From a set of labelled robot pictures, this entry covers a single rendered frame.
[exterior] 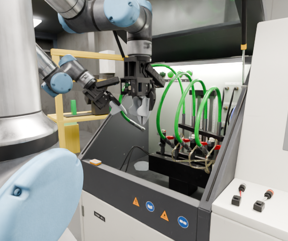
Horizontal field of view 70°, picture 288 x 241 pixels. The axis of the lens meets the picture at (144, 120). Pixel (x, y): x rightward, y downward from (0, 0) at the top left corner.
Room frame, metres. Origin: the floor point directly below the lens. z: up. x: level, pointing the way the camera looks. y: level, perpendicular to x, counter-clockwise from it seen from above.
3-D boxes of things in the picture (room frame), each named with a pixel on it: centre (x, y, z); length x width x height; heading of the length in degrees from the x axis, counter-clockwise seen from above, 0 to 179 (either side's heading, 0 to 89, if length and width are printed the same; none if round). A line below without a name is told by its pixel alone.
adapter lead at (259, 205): (0.55, -0.35, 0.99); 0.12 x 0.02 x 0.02; 134
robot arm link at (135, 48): (0.66, 0.01, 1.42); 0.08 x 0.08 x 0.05
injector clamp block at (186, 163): (0.90, -0.18, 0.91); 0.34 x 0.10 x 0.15; 50
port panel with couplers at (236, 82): (1.02, -0.45, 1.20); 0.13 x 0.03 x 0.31; 50
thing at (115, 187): (0.79, 0.06, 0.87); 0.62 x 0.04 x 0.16; 50
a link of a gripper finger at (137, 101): (0.67, 0.03, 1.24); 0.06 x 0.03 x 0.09; 140
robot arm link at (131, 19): (0.57, 0.06, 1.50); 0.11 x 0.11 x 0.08; 72
